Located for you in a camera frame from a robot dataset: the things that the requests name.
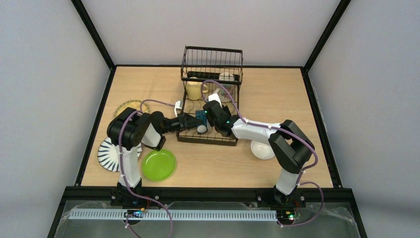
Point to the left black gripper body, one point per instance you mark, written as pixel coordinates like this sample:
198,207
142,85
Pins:
187,121

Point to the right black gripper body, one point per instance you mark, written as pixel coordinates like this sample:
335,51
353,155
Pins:
210,111

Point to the yellow ceramic mug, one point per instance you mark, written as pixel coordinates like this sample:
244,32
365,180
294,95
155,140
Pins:
194,90

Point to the black wire dish rack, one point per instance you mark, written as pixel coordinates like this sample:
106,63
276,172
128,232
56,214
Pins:
209,73

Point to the plain white bowl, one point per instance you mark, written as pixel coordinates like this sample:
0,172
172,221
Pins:
261,150

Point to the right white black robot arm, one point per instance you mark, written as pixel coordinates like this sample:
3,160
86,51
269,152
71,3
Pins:
290,145

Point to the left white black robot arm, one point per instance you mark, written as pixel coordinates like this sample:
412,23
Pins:
130,129

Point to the green plastic plate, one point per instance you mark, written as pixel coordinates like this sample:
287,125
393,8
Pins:
159,165

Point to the woven bamboo plate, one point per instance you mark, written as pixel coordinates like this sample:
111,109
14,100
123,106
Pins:
134,103

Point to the blue striped white plate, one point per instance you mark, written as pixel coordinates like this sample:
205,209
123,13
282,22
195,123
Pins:
107,156

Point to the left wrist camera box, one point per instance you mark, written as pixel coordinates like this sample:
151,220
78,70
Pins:
178,107

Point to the white slotted cable duct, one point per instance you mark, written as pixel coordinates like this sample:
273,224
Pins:
176,215

